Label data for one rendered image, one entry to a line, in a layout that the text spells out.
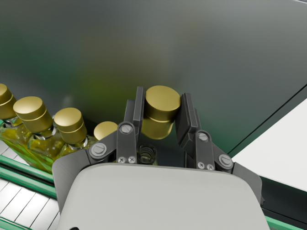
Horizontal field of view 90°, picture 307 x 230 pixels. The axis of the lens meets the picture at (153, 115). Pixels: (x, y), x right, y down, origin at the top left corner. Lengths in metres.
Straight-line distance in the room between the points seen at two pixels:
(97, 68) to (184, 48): 0.17
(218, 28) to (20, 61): 0.46
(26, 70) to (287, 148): 0.63
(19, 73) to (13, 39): 0.11
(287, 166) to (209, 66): 0.30
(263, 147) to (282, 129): 0.06
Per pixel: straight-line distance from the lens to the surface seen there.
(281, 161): 0.44
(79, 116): 0.23
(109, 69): 0.31
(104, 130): 0.21
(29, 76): 0.54
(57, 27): 0.33
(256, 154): 0.41
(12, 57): 0.54
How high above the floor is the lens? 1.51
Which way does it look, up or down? 48 degrees down
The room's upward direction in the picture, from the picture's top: 14 degrees clockwise
